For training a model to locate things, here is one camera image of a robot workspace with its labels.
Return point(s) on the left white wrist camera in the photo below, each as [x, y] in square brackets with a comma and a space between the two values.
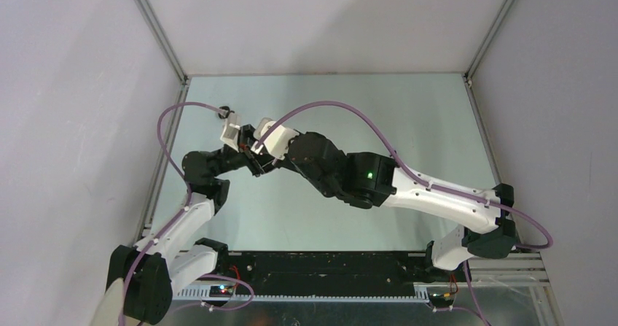
[231, 131]

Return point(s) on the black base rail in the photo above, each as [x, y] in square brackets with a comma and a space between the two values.
[334, 274]

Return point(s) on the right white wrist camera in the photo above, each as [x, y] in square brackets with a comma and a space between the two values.
[277, 143]

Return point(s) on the left aluminium frame post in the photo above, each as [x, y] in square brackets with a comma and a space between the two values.
[158, 32]

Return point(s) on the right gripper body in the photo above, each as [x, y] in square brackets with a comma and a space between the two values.
[281, 162]

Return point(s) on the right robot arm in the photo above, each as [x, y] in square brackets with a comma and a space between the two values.
[366, 180]

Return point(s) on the aluminium frame post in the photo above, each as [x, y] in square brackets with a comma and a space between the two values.
[492, 32]
[158, 32]

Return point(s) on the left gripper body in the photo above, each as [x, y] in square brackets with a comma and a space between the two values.
[246, 157]

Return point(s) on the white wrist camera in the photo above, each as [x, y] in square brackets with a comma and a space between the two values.
[277, 143]
[231, 131]

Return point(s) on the black earbud charging case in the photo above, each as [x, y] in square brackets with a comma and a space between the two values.
[224, 112]

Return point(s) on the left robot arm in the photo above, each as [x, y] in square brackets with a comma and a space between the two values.
[150, 273]

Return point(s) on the right aluminium frame post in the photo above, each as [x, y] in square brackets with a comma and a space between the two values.
[492, 32]

